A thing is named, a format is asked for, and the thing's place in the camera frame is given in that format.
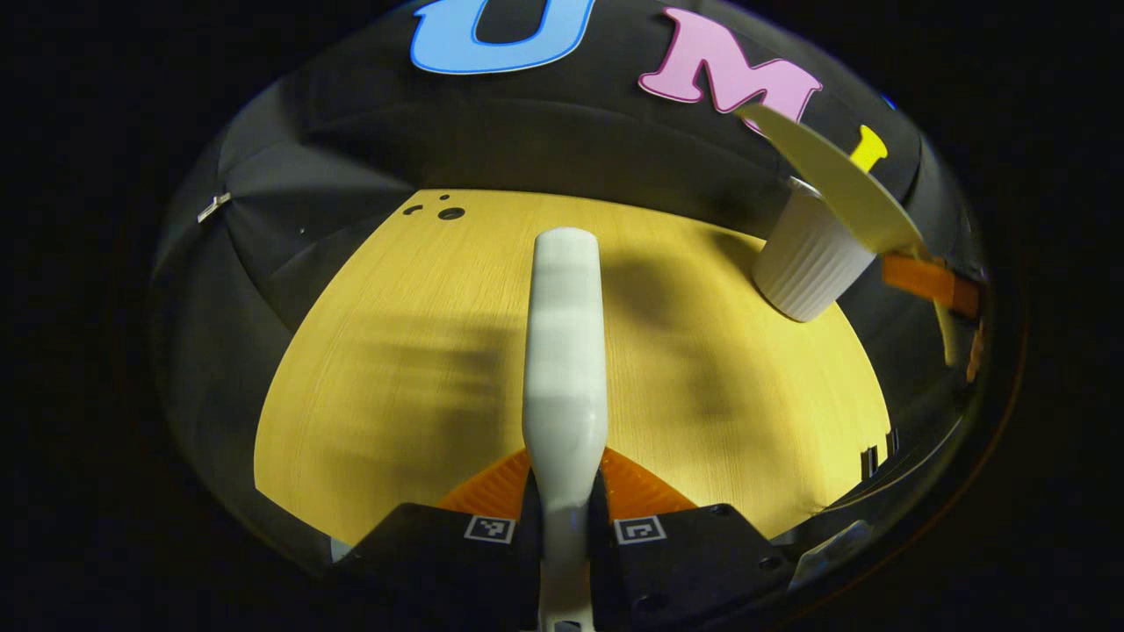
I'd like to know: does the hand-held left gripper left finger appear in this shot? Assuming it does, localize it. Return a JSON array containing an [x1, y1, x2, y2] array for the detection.
[[338, 448, 542, 617]]

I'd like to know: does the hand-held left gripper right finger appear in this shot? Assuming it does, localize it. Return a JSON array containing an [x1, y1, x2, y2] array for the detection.
[[590, 446, 796, 621]]

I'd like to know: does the white ribbed garbage bin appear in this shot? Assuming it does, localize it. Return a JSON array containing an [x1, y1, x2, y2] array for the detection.
[[752, 176, 879, 323]]

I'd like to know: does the white dustpan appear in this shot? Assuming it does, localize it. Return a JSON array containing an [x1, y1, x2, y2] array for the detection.
[[736, 103, 964, 370]]

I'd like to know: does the small white broom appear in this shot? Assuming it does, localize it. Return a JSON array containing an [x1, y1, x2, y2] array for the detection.
[[522, 226, 610, 632]]

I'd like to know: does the wooden desktop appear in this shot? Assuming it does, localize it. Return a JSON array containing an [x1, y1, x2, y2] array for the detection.
[[253, 188, 893, 545]]

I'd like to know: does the black backdrop cloth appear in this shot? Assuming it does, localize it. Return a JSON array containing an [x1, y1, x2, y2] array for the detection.
[[149, 0, 989, 571]]

